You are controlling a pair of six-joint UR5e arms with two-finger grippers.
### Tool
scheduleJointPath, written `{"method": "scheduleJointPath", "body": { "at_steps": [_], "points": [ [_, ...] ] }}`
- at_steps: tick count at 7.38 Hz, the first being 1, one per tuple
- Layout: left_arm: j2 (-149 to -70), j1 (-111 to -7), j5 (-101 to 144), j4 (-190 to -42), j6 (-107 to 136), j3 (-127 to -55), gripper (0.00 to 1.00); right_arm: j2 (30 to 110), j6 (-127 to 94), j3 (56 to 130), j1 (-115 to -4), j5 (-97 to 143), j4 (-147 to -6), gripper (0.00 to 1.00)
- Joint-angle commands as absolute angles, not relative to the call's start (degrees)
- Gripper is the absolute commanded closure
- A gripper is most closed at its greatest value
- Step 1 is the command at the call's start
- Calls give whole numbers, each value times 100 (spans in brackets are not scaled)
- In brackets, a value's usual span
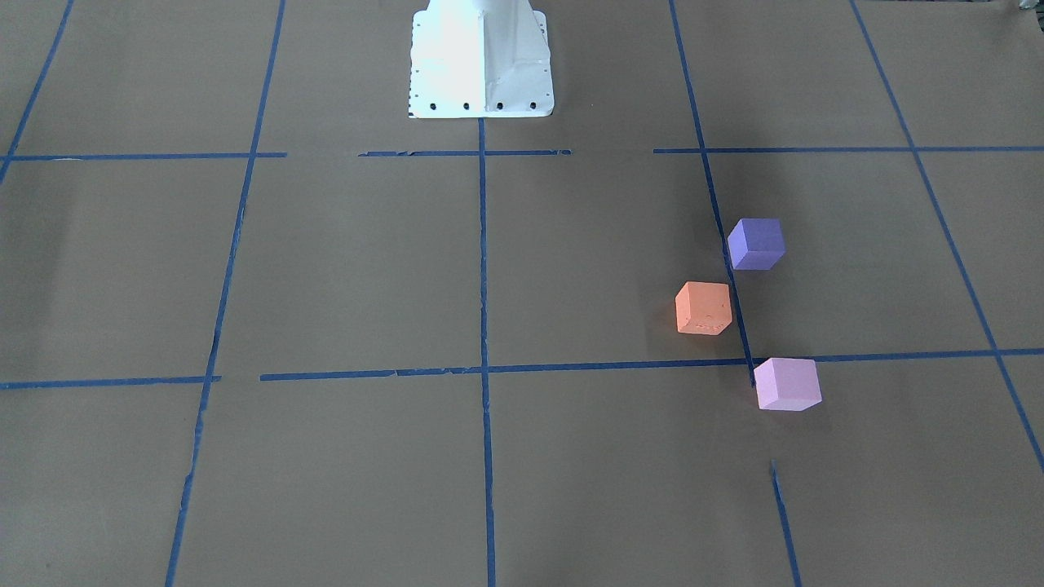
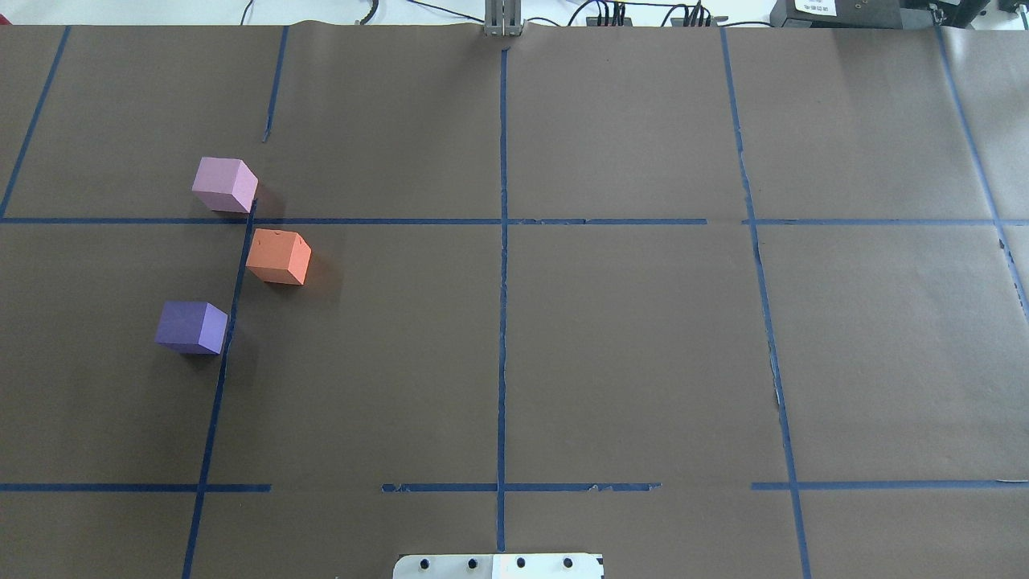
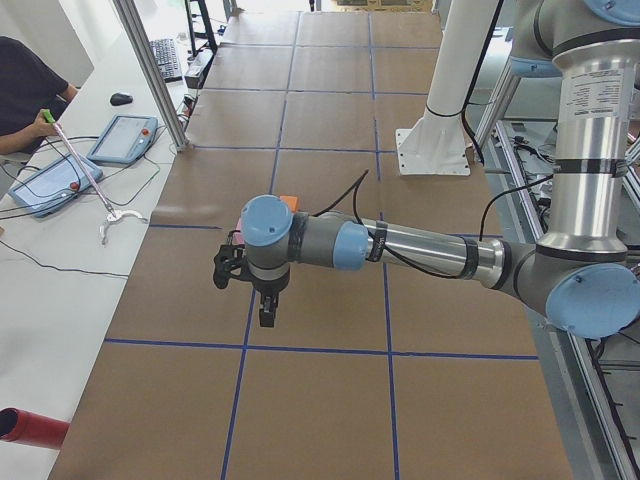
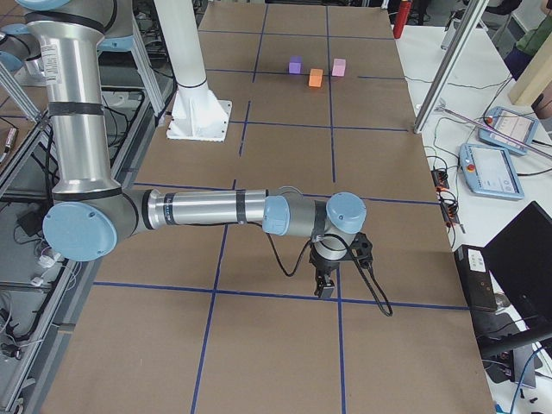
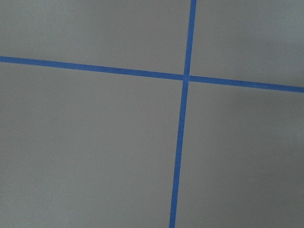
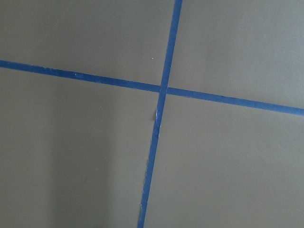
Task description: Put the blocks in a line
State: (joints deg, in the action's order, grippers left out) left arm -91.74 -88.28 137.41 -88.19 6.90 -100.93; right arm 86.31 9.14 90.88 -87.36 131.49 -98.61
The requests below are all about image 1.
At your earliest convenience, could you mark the orange foam block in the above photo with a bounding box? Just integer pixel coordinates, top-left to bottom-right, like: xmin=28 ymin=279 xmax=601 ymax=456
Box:
xmin=675 ymin=281 xmax=733 ymax=335

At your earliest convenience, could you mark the dark purple foam block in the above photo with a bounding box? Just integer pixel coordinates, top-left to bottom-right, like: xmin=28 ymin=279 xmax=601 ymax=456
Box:
xmin=726 ymin=217 xmax=787 ymax=271

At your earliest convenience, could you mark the light pink foam block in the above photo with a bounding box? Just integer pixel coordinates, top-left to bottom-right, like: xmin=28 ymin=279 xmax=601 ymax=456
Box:
xmin=754 ymin=357 xmax=823 ymax=412

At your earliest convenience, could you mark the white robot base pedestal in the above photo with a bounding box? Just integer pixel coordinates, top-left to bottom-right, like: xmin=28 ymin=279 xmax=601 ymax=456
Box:
xmin=408 ymin=1 xmax=555 ymax=119

